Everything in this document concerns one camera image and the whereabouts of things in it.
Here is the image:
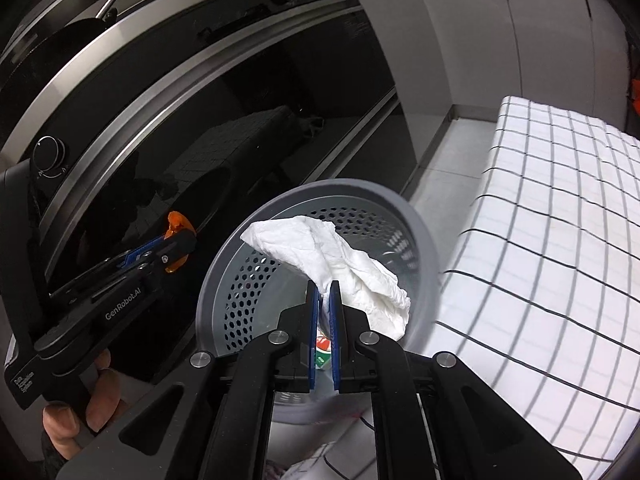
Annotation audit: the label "white checked tablecloth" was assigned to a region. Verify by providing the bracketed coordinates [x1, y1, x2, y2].
[425, 95, 640, 463]

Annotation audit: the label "orange plastic wrapper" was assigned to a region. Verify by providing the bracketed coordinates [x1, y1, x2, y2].
[164, 211, 195, 276]

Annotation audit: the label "person's left hand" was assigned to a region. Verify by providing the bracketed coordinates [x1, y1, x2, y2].
[42, 350, 127, 461]

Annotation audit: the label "grey kitchen cabinets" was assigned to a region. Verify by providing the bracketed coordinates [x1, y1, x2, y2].
[345, 0, 632, 198]

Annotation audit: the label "white green red carton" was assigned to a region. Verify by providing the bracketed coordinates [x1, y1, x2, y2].
[313, 331, 335, 370]

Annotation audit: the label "white tissue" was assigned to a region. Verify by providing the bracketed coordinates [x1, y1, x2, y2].
[240, 215, 412, 342]

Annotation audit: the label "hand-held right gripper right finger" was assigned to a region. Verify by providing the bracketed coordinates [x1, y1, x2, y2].
[330, 281, 583, 480]

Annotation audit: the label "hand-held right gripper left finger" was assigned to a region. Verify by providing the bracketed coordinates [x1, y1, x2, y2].
[55, 281, 320, 480]

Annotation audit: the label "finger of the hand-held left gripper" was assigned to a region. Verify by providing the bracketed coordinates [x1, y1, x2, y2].
[49, 236, 172, 302]
[134, 229, 197, 275]

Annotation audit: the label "black built-in oven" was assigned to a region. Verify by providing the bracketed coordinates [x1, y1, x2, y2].
[0, 0, 420, 401]

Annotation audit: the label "grey perforated basket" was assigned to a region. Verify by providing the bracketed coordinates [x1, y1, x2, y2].
[192, 178, 444, 423]

